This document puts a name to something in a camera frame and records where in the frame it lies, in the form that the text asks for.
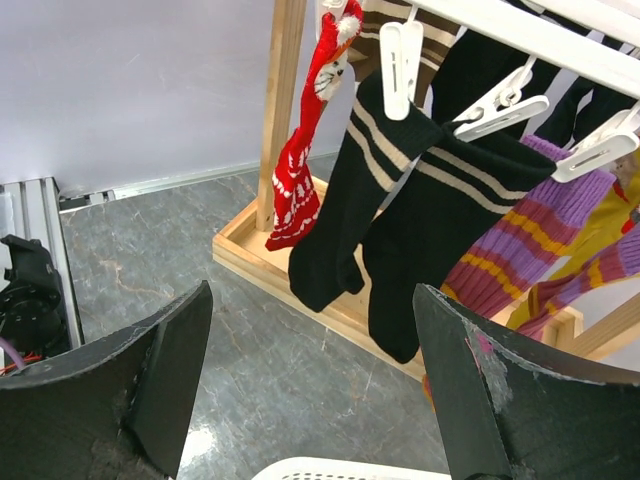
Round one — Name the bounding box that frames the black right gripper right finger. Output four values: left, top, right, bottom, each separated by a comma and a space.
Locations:
413, 284, 639, 479

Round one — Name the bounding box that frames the white plastic clip hanger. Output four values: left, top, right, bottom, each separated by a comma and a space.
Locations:
319, 0, 640, 184

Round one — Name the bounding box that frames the plain black sock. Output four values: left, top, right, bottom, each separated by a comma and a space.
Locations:
431, 29, 636, 147

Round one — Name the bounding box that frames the aluminium rail frame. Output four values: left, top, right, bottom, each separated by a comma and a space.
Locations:
0, 159, 321, 351

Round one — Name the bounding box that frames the purple striped sock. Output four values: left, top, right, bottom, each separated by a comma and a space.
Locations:
422, 134, 640, 411

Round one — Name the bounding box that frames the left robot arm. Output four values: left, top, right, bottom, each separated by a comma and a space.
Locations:
1, 234, 68, 375

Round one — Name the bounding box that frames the yellow reindeer sock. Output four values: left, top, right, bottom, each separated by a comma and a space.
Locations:
507, 152, 639, 338

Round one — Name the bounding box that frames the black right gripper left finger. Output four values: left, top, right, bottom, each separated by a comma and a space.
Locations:
1, 281, 213, 479

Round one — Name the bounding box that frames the red patterned Christmas sock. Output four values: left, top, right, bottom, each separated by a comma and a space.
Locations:
265, 1, 363, 251

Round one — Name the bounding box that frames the white perforated laundry basket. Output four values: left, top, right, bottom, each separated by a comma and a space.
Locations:
253, 457, 451, 480

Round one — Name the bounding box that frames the black sock with beige stripes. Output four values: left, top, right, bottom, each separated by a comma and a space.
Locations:
288, 72, 441, 312

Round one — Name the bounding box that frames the brown striped sock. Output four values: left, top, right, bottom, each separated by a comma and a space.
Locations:
348, 0, 460, 107

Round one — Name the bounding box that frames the wooden drying rack stand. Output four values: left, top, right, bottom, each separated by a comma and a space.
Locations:
212, 0, 640, 384

